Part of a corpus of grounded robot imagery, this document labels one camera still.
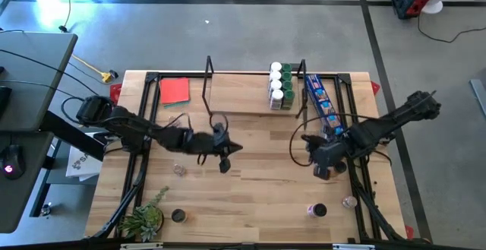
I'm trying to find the red paper folder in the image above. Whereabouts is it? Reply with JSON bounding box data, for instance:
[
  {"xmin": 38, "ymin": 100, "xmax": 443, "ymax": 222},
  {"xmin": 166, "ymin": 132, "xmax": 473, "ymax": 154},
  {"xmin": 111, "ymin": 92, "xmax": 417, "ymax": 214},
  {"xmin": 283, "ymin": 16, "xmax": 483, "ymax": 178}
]
[{"xmin": 159, "ymin": 77, "xmax": 191, "ymax": 106}]

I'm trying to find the black keyboard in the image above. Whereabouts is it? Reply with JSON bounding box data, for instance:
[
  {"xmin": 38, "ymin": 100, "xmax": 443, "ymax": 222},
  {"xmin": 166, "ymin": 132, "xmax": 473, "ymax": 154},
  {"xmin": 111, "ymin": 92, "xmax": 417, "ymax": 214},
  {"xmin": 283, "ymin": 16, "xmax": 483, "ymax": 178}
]
[{"xmin": 0, "ymin": 85, "xmax": 12, "ymax": 118}]

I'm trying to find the blue cracker box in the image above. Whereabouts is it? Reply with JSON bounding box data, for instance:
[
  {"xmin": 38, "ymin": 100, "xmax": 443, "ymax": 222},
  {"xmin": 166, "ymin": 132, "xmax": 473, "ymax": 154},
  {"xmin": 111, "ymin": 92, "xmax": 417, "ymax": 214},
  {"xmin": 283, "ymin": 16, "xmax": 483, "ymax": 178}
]
[{"xmin": 305, "ymin": 74, "xmax": 345, "ymax": 137}]

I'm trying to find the green paper folder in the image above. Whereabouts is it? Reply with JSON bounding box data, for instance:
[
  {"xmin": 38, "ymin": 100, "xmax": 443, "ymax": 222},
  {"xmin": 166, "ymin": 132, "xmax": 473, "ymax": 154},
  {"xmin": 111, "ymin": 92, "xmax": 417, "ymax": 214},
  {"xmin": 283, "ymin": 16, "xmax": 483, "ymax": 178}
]
[{"xmin": 163, "ymin": 100, "xmax": 191, "ymax": 109}]

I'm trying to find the black-lid purple-label spice jar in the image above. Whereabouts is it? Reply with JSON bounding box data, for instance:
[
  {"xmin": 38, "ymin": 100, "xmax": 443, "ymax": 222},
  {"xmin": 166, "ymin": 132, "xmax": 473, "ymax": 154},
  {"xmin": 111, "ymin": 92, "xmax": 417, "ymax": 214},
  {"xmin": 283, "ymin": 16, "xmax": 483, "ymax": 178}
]
[{"xmin": 307, "ymin": 203, "xmax": 328, "ymax": 219}]

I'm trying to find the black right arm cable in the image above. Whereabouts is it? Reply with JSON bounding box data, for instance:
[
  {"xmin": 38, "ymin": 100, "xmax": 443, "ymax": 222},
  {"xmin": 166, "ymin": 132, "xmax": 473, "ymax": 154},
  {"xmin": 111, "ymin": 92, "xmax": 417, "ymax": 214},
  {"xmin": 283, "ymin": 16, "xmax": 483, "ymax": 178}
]
[{"xmin": 289, "ymin": 112, "xmax": 365, "ymax": 167}]

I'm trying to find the grey metal bar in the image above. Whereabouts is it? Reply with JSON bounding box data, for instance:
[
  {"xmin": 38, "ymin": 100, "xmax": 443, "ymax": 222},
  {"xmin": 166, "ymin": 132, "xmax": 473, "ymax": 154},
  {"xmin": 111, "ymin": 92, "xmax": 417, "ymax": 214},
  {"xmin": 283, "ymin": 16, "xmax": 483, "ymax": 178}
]
[{"xmin": 469, "ymin": 78, "xmax": 486, "ymax": 118}]

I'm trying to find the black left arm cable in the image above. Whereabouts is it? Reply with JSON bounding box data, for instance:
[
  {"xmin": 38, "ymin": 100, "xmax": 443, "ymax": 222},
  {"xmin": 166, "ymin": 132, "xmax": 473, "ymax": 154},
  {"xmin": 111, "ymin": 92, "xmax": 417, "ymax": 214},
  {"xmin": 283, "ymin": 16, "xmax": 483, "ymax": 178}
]
[{"xmin": 207, "ymin": 112, "xmax": 229, "ymax": 130}]

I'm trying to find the wooden shelf with black frame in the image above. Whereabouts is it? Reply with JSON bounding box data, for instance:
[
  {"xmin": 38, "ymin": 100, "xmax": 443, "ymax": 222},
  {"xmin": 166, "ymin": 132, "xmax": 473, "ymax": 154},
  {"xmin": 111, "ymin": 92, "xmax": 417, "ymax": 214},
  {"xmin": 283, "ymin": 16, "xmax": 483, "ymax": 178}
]
[{"xmin": 202, "ymin": 55, "xmax": 309, "ymax": 121}]

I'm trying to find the black-lid orange spice jar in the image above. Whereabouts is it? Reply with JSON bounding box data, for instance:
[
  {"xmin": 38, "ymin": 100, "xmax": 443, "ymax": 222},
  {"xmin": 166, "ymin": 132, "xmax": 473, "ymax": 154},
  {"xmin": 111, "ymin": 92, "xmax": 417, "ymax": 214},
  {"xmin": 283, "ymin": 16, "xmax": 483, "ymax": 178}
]
[{"xmin": 170, "ymin": 208, "xmax": 190, "ymax": 223}]

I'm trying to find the yellow extension cable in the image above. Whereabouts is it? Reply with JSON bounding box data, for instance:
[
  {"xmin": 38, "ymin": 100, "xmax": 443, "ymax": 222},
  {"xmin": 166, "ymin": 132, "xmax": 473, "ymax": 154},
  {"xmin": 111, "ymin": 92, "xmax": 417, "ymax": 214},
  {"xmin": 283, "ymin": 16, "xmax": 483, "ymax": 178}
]
[{"xmin": 71, "ymin": 53, "xmax": 113, "ymax": 84}]

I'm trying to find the black kitchen knife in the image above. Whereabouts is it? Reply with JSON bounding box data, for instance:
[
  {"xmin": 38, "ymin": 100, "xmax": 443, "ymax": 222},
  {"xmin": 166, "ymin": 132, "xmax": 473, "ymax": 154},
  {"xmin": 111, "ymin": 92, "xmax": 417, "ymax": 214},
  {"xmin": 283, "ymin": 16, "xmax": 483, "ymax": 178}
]
[{"xmin": 301, "ymin": 87, "xmax": 309, "ymax": 131}]

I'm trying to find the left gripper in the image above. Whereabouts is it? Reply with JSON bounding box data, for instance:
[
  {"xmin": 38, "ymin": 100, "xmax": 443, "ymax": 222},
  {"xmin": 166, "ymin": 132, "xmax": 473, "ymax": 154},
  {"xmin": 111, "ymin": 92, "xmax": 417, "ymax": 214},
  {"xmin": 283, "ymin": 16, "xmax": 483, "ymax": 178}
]
[{"xmin": 181, "ymin": 128, "xmax": 245, "ymax": 174}]

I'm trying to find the black floor cable with plug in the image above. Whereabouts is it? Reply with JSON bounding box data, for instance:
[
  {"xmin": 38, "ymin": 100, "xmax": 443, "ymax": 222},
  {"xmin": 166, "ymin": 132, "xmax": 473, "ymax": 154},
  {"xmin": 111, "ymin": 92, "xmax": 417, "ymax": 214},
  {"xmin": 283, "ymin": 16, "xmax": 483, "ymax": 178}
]
[{"xmin": 58, "ymin": 0, "xmax": 73, "ymax": 33}]

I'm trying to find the black diagonal beam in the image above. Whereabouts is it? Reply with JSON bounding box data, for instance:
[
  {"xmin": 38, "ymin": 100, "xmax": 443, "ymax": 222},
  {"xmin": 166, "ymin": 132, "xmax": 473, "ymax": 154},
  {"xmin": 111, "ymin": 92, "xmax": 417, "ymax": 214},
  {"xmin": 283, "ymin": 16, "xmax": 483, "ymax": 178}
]
[{"xmin": 39, "ymin": 109, "xmax": 106, "ymax": 162}]

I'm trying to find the black desk cable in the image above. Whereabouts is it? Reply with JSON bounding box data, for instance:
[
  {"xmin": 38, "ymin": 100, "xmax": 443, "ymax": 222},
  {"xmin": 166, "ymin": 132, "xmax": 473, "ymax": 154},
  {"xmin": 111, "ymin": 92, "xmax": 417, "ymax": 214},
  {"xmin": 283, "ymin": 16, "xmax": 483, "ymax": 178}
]
[
  {"xmin": 0, "ymin": 48, "xmax": 99, "ymax": 97},
  {"xmin": 0, "ymin": 79, "xmax": 83, "ymax": 101}
]

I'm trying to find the black metal rig frame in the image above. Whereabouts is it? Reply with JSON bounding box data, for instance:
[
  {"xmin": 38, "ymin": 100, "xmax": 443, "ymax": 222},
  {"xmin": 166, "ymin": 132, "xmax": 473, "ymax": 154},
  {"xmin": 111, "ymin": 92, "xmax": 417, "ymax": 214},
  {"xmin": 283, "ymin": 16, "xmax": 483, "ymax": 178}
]
[{"xmin": 89, "ymin": 70, "xmax": 413, "ymax": 250}]

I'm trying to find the silver bracket strip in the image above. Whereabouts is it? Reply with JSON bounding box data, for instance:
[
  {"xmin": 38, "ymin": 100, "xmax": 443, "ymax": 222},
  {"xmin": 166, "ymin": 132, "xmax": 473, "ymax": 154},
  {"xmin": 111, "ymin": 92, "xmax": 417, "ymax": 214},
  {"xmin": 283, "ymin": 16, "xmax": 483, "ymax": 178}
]
[
  {"xmin": 332, "ymin": 243, "xmax": 376, "ymax": 250},
  {"xmin": 120, "ymin": 242, "xmax": 164, "ymax": 250}
]

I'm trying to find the potted succulent plant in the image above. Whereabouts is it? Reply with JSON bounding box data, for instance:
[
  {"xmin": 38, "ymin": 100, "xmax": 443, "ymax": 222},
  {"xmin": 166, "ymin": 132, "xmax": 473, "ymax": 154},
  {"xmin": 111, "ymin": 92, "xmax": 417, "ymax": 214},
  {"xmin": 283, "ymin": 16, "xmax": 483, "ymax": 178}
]
[{"xmin": 118, "ymin": 184, "xmax": 171, "ymax": 243}]

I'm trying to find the long black floor cable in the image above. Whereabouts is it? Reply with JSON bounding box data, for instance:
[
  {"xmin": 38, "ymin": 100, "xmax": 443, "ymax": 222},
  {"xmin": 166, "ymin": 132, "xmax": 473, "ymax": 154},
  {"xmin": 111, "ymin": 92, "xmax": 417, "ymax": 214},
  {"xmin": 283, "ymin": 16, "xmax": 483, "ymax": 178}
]
[{"xmin": 417, "ymin": 12, "xmax": 486, "ymax": 44}]

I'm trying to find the white printed paper sheet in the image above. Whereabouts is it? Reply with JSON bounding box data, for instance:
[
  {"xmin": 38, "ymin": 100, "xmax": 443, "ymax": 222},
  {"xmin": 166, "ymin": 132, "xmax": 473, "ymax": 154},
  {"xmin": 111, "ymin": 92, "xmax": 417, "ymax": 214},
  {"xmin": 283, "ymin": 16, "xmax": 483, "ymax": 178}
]
[{"xmin": 65, "ymin": 145, "xmax": 103, "ymax": 182}]

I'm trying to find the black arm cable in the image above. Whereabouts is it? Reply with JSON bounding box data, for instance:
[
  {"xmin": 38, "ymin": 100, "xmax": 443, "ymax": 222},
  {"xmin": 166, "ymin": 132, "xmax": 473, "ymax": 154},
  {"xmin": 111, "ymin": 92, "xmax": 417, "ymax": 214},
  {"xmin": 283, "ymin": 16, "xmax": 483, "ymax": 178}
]
[
  {"xmin": 289, "ymin": 112, "xmax": 365, "ymax": 167},
  {"xmin": 207, "ymin": 112, "xmax": 229, "ymax": 130}
]

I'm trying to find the black computer mouse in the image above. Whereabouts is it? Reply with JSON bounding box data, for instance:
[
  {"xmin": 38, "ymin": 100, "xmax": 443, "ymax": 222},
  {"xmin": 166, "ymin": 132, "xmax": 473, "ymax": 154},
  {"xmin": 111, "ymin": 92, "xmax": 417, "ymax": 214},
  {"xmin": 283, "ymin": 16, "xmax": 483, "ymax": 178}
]
[{"xmin": 0, "ymin": 143, "xmax": 26, "ymax": 181}]

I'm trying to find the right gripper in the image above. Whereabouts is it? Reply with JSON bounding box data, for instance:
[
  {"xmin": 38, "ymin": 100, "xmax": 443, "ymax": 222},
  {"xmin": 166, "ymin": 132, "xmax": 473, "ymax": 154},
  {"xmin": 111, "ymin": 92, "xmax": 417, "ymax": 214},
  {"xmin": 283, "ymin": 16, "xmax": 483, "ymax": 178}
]
[{"xmin": 301, "ymin": 134, "xmax": 349, "ymax": 182}]

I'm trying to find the grey office desk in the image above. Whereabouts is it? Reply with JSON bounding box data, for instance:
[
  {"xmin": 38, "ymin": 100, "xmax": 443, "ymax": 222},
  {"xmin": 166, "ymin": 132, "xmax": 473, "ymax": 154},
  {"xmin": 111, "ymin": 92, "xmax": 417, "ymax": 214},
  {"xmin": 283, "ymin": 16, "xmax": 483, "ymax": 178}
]
[{"xmin": 0, "ymin": 31, "xmax": 79, "ymax": 234}]

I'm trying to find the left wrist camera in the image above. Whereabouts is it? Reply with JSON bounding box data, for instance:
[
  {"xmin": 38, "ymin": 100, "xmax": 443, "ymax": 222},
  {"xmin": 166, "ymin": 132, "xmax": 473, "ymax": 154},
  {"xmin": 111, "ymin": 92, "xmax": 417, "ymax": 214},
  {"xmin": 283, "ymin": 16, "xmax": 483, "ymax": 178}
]
[{"xmin": 212, "ymin": 122, "xmax": 228, "ymax": 144}]

